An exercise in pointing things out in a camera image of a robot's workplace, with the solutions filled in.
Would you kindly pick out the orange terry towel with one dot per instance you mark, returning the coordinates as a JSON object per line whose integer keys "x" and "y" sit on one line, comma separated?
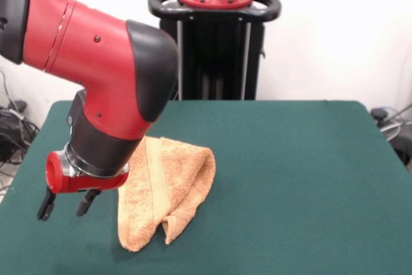
{"x": 174, "y": 185}

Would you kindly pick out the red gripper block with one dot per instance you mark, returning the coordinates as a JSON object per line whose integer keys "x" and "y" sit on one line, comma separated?
{"x": 87, "y": 183}

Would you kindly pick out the dark green table cloth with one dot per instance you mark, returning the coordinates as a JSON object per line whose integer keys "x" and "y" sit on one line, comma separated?
{"x": 289, "y": 191}

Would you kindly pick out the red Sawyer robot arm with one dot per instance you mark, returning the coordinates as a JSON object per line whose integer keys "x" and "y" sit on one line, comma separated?
{"x": 80, "y": 56}

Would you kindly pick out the black grey stand foot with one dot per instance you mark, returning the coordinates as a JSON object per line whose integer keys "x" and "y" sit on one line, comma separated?
{"x": 402, "y": 141}
{"x": 19, "y": 105}

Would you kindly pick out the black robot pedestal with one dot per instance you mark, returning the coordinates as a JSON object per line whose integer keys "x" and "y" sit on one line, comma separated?
{"x": 209, "y": 49}

